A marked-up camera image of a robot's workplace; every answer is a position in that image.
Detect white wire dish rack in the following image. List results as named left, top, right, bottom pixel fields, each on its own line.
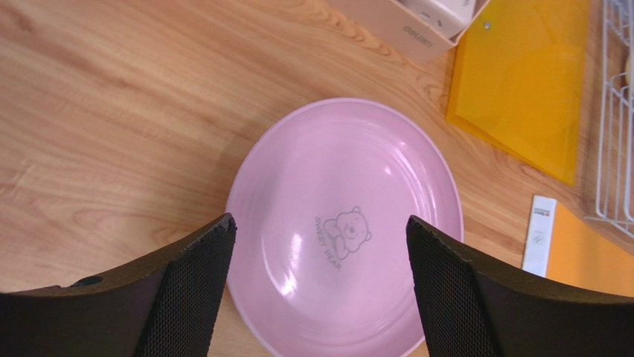
left=587, top=1, right=633, bottom=239

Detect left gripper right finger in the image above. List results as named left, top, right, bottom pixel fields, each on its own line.
left=406, top=216, right=633, bottom=356

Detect pink plastic file organizer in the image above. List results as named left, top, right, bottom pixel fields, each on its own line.
left=328, top=1, right=489, bottom=63

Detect pink plate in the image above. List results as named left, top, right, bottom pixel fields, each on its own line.
left=226, top=97, right=464, bottom=356

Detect orange ring binder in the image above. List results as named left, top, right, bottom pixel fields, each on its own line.
left=522, top=196, right=633, bottom=297

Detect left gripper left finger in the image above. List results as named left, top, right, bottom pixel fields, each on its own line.
left=1, top=213, right=237, bottom=356

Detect white power adapter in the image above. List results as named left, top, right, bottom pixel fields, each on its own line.
left=400, top=0, right=476, bottom=38

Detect translucent orange document folder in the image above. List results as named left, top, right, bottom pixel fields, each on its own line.
left=446, top=1, right=590, bottom=185

